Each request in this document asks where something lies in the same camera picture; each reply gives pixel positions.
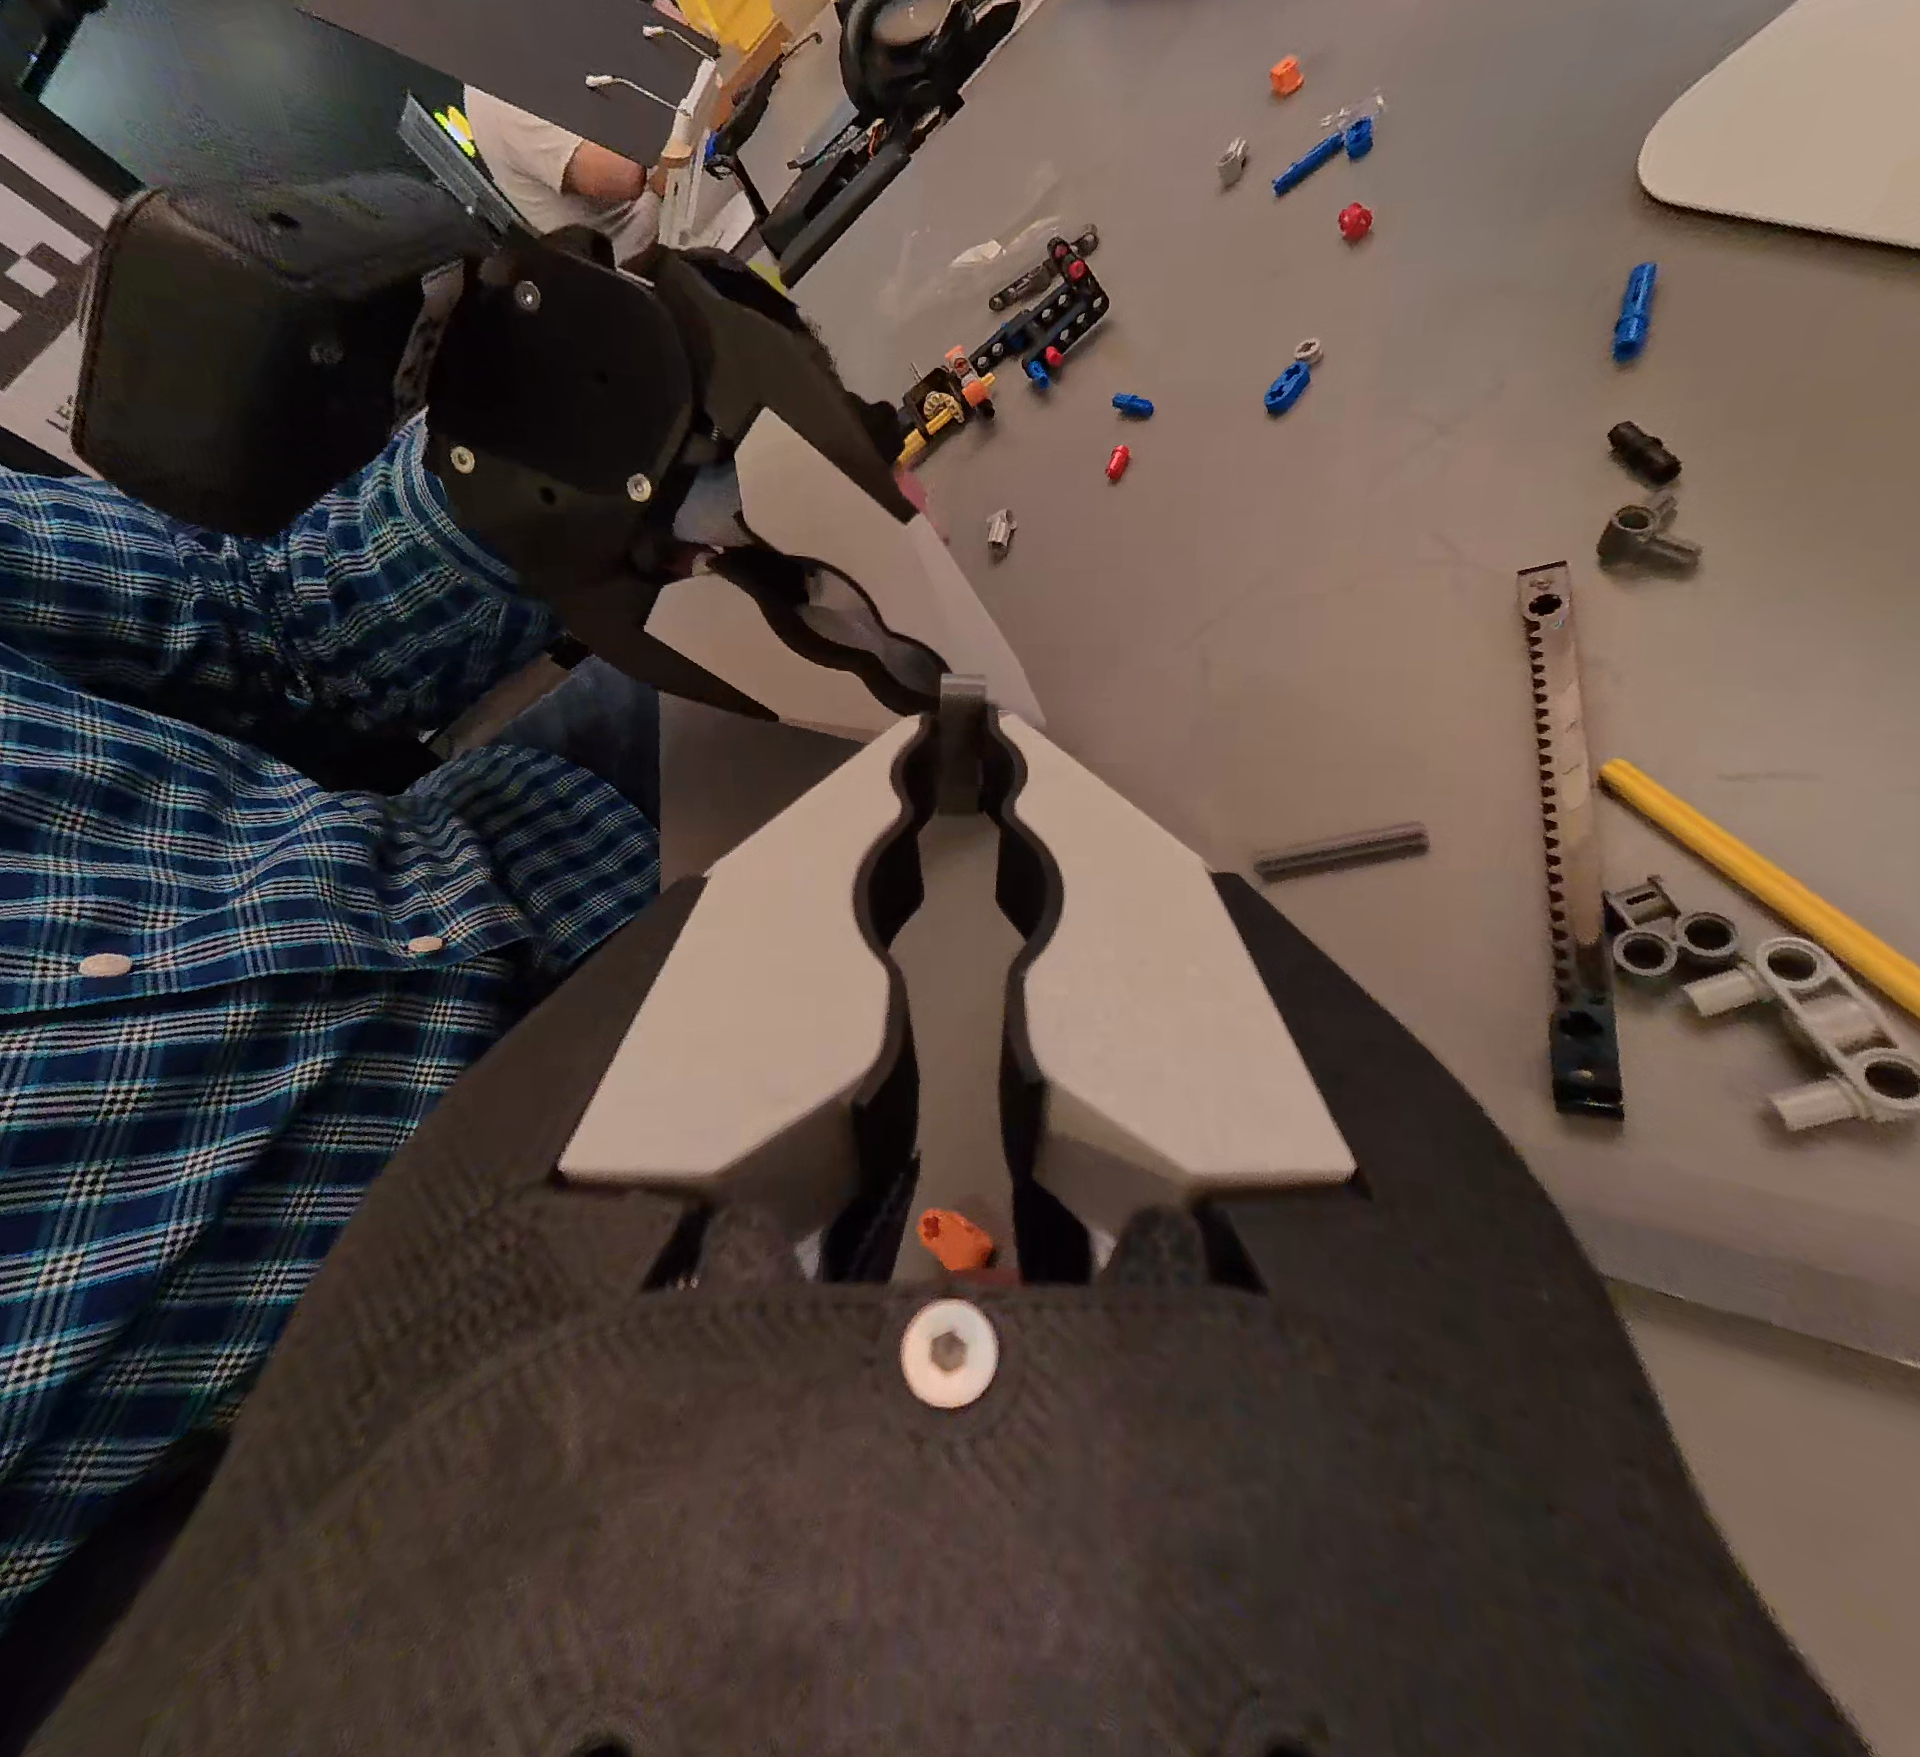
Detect yellow long axle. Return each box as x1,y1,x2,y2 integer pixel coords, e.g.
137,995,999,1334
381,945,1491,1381
1598,758,1920,1025

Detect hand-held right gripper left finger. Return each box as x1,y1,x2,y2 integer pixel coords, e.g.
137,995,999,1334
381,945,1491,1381
560,714,924,1288

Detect white sign with black pattern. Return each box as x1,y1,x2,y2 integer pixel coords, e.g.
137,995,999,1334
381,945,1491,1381
0,108,129,453

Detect white stand base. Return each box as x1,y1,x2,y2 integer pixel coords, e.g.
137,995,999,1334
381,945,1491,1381
1638,0,1920,251

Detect black desk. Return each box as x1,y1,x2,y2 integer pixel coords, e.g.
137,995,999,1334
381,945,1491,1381
44,0,723,199

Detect dark grey ring connector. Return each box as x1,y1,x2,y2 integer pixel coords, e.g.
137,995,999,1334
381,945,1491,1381
1605,875,1743,990

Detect light grey pin beam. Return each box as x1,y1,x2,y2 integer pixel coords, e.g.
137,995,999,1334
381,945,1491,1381
1681,937,1920,1132

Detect yellow gear assembly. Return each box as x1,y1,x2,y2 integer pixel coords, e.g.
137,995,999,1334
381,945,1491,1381
898,348,999,469

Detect person's left forearm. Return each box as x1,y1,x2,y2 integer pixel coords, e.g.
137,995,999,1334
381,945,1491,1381
0,413,565,768

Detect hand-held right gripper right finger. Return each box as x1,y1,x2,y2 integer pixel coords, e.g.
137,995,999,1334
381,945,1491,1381
972,714,1359,1288

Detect dark grey angled connector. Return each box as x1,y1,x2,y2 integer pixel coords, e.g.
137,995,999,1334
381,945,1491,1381
1598,495,1704,577

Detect dark grey short beam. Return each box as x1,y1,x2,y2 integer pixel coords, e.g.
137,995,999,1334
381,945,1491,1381
935,673,992,815

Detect black gear rack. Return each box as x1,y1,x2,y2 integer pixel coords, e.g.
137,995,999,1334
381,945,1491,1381
1515,560,1625,1122

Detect dark grey axle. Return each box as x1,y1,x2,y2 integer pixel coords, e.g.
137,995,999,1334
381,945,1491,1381
1252,823,1431,883

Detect black frame assembly red pins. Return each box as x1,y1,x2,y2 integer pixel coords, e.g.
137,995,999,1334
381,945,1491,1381
982,224,1116,385

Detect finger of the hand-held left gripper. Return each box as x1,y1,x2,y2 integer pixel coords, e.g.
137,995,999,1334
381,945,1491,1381
718,404,1048,726
641,545,951,743

